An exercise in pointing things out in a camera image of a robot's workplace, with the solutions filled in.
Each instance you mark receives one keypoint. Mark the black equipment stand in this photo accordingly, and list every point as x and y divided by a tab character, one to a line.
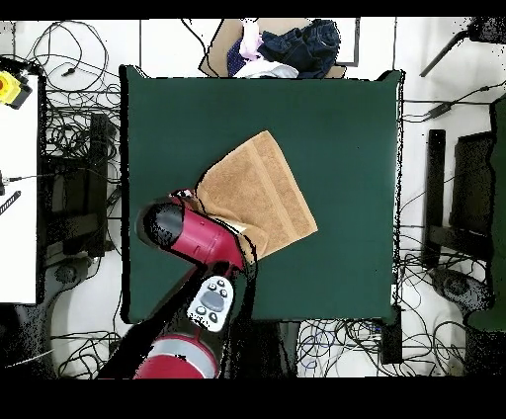
99	158

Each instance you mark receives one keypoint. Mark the white pink garment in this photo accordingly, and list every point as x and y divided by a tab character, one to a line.
250	43

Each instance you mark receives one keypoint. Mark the black tripod leg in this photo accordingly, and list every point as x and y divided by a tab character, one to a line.
442	55

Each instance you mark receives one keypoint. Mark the black slotted strip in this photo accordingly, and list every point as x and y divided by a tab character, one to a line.
10	202

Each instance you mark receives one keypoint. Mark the tan terry towel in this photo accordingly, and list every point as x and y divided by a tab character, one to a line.
257	189

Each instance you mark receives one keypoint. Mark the yellow emergency stop button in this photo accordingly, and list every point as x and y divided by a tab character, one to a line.
10	89

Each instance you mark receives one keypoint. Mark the blue jeans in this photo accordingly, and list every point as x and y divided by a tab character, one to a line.
304	47

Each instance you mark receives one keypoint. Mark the dark round base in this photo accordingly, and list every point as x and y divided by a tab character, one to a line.
454	286

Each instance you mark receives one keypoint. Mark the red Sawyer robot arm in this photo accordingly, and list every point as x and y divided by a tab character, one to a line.
197	237

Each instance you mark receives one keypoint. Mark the white board grey frame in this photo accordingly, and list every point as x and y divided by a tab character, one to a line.
350	39

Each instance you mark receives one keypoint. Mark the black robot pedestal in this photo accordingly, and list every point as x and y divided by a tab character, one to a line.
269	348

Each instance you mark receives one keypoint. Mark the dark green tablecloth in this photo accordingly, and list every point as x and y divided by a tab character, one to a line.
336	158

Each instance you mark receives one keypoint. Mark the purple dotted garment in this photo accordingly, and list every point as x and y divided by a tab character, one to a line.
236	59

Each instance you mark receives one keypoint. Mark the white desk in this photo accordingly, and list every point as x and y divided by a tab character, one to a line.
17	237

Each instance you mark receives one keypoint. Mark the grey round base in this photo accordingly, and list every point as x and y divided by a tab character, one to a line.
67	272

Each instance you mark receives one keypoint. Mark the black power strip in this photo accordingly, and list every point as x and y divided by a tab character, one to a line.
391	340

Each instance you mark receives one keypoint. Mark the cardboard box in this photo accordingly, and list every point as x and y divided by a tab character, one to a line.
221	43

